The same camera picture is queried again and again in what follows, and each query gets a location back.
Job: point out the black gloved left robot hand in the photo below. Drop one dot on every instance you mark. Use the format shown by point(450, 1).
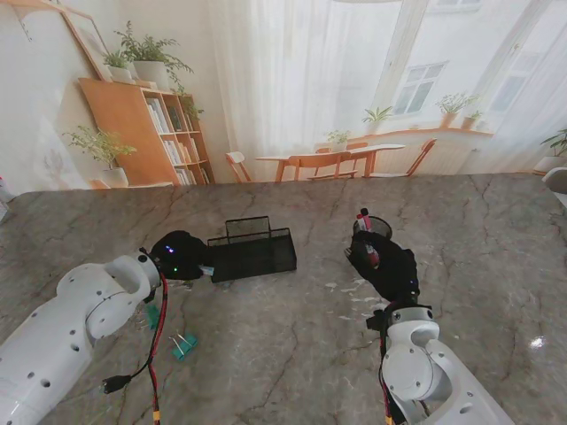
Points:
point(184, 257)

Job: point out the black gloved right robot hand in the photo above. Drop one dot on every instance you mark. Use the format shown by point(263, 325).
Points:
point(394, 270)

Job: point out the blue and white eraser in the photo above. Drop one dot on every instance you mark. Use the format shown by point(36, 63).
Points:
point(208, 270)

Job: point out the black mesh pen cup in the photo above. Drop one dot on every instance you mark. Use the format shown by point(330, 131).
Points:
point(382, 226)

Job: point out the red capped white marker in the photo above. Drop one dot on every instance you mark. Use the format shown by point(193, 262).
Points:
point(360, 221)

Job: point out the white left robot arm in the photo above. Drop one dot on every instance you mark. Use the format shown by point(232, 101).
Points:
point(66, 319)

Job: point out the black mesh desk organizer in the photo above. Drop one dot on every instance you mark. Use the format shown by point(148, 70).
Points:
point(257, 261)

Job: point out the teal binder clip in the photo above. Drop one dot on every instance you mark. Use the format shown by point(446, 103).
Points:
point(184, 350)
point(153, 316)

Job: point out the printed room scene backdrop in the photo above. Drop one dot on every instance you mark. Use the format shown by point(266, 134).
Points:
point(288, 66)

